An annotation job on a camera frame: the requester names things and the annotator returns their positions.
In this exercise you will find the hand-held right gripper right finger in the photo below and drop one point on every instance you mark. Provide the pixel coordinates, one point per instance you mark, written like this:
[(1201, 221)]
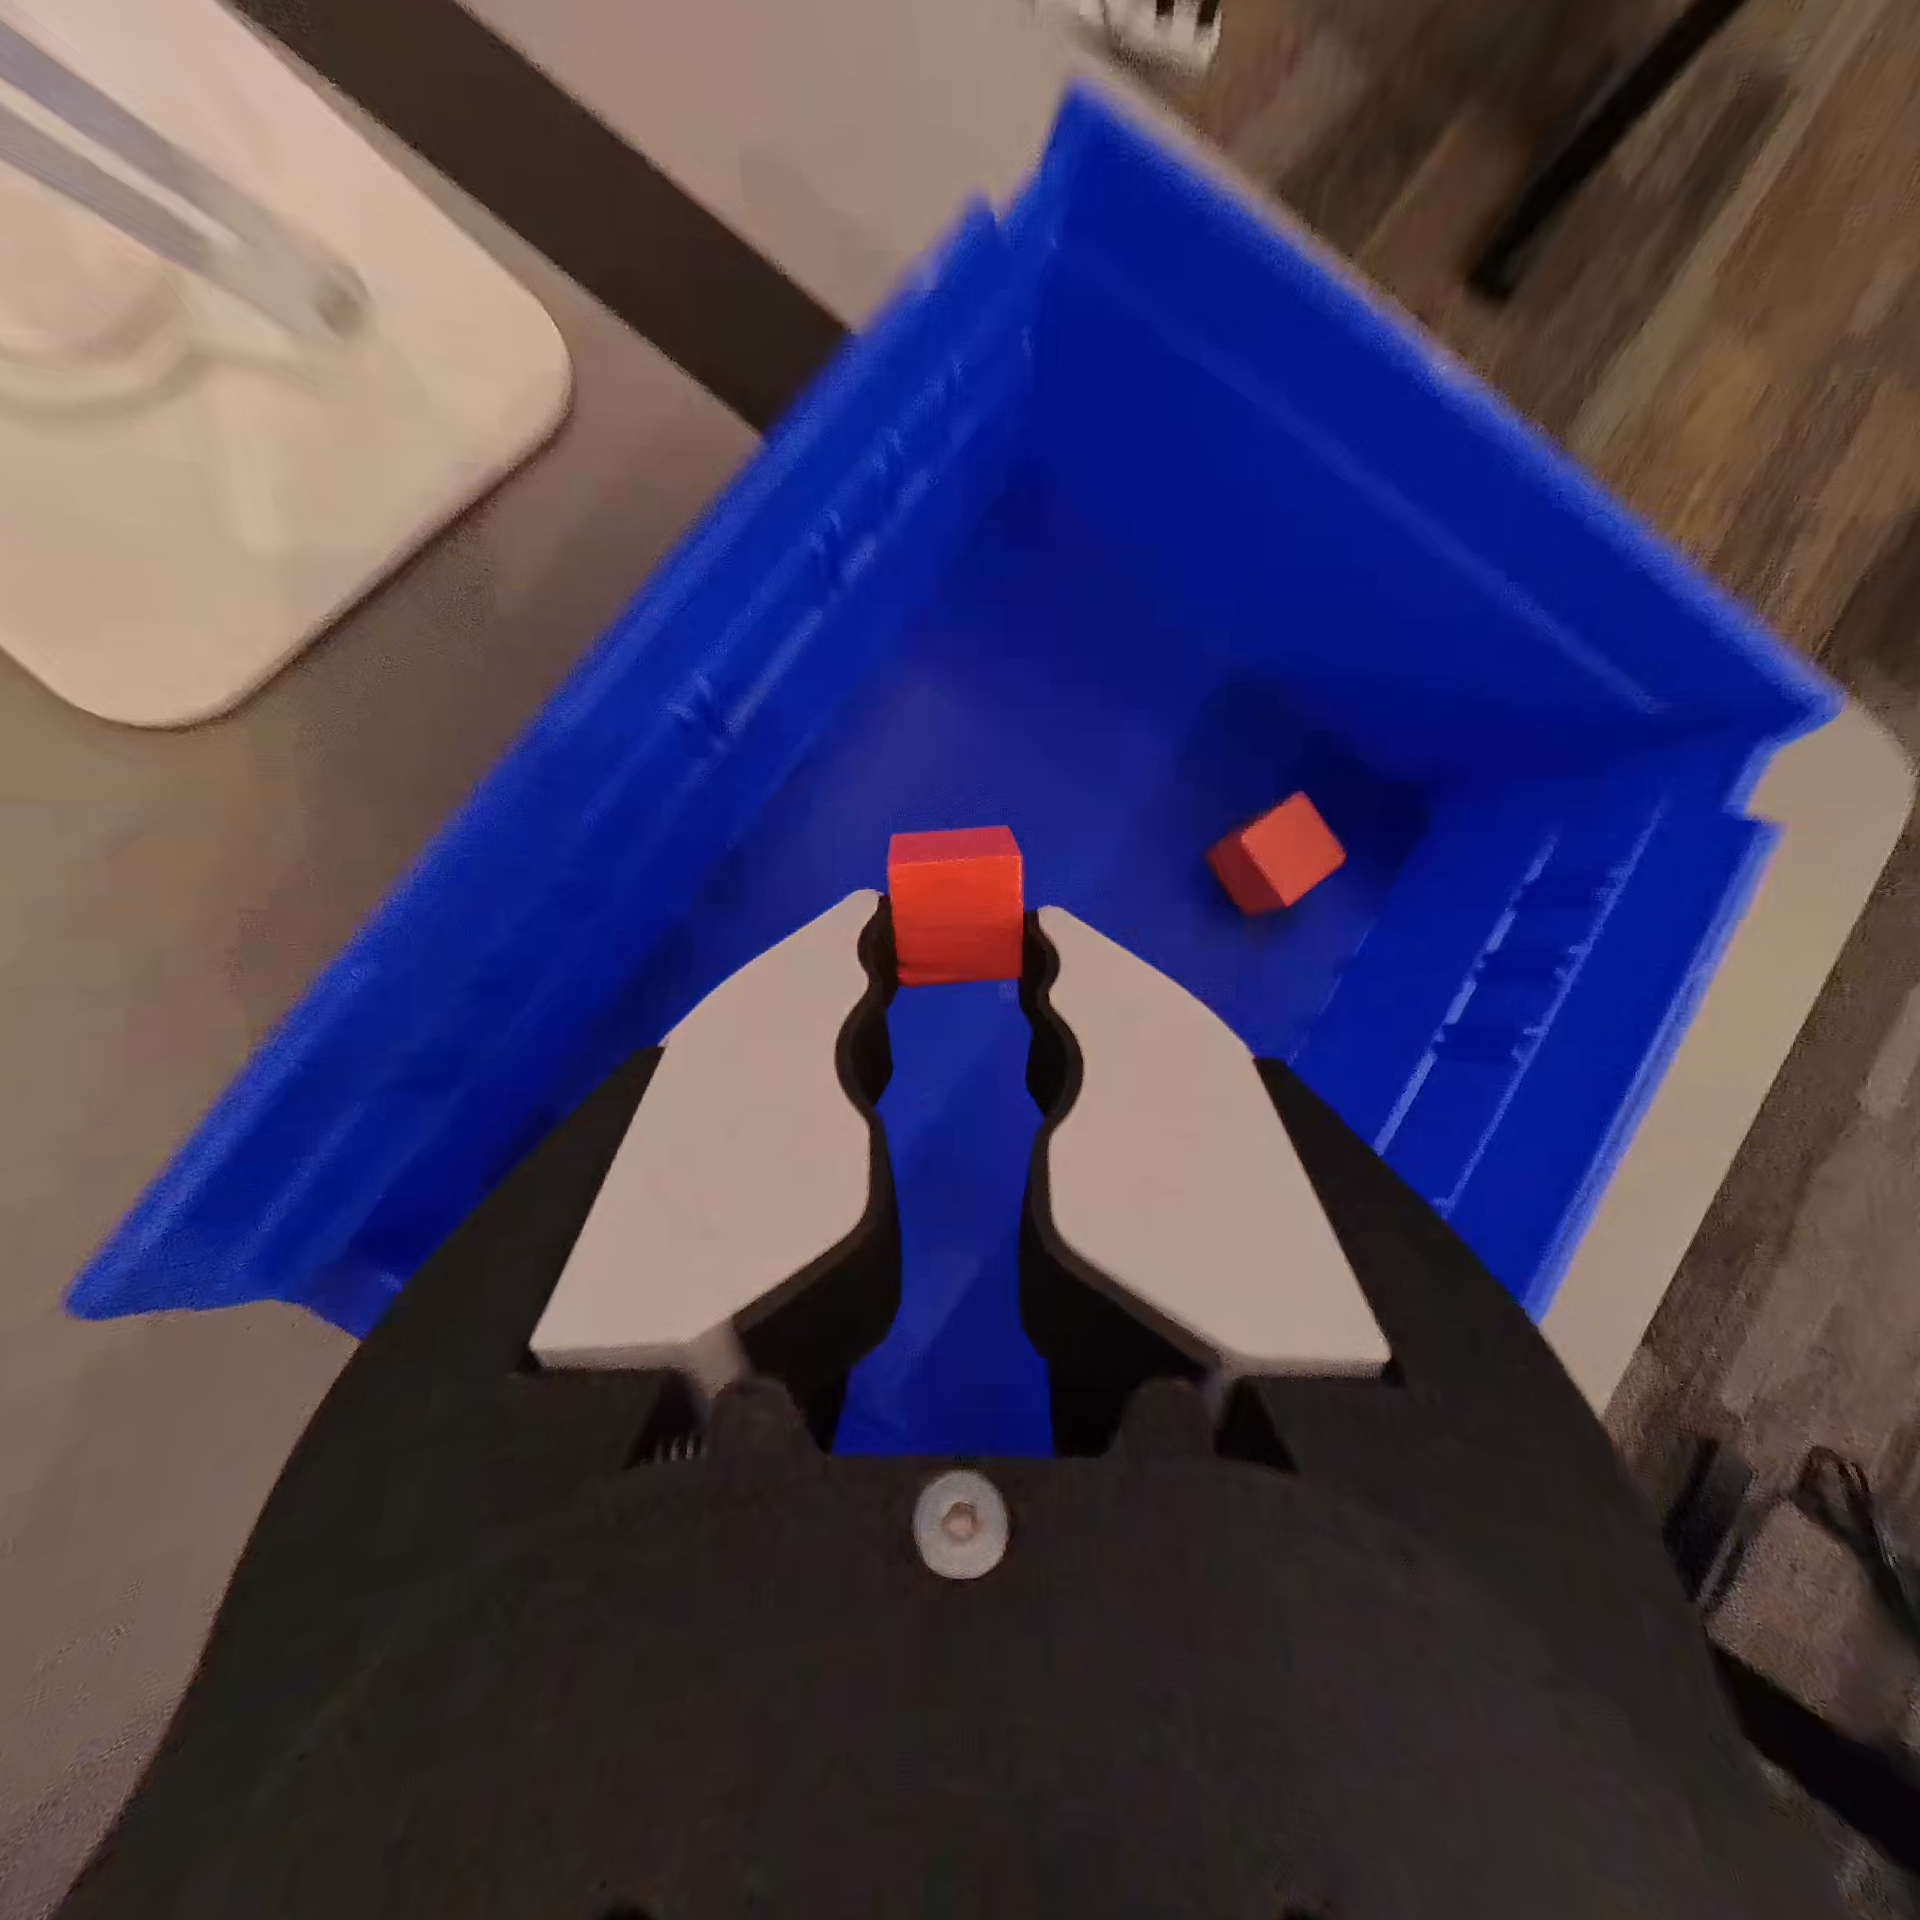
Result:
[(1201, 1215)]

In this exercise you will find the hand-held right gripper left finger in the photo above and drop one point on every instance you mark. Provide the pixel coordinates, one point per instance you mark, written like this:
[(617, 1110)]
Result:
[(705, 1200)]

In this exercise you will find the red cube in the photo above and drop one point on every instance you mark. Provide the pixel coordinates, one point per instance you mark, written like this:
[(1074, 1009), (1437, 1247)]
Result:
[(1275, 854), (953, 908)]

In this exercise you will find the blue plastic bin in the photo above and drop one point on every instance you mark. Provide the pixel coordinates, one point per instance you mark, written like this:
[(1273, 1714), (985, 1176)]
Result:
[(1125, 600)]

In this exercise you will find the white document stand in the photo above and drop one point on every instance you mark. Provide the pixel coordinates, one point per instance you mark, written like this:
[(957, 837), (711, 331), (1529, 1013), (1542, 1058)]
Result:
[(301, 524)]

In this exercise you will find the black floor rack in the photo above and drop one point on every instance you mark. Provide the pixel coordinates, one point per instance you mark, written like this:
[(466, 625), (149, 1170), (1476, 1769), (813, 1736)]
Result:
[(1621, 135)]

